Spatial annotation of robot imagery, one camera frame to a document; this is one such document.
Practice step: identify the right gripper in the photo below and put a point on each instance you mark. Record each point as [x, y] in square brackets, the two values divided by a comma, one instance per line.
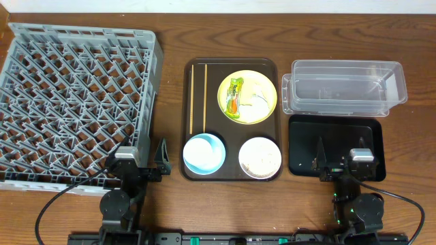
[339, 169]

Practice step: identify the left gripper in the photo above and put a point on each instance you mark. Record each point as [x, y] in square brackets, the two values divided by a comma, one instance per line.
[142, 172]

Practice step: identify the light blue bowl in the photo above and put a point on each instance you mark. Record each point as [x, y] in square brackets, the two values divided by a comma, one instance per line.
[204, 154]

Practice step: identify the white pink bowl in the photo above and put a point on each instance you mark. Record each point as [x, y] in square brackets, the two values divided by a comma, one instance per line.
[260, 158]

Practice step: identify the wooden chopstick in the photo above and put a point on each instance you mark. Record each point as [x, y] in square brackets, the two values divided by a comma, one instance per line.
[191, 100]
[205, 98]

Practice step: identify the white paper napkin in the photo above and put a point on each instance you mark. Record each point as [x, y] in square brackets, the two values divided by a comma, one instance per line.
[255, 108]

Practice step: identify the green orange snack wrapper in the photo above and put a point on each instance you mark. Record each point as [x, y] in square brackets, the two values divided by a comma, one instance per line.
[233, 98]

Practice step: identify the yellow plastic plate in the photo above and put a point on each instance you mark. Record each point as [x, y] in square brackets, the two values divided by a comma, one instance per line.
[250, 78]

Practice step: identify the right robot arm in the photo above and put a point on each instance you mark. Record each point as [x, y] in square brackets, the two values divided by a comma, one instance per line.
[357, 213]

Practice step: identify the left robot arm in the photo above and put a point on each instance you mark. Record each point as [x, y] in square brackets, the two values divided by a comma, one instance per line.
[121, 208]

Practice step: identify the clear plastic waste bin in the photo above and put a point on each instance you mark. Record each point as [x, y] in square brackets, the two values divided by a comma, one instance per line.
[343, 88]

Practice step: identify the black plastic tray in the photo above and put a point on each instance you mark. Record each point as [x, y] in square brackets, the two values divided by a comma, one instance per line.
[339, 136]

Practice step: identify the dark brown serving tray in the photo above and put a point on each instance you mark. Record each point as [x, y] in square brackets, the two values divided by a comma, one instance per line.
[232, 134]

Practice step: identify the grey plastic dish rack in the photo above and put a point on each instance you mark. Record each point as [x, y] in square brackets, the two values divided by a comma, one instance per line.
[69, 95]

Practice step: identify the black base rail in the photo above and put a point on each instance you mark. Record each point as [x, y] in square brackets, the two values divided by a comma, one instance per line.
[201, 239]

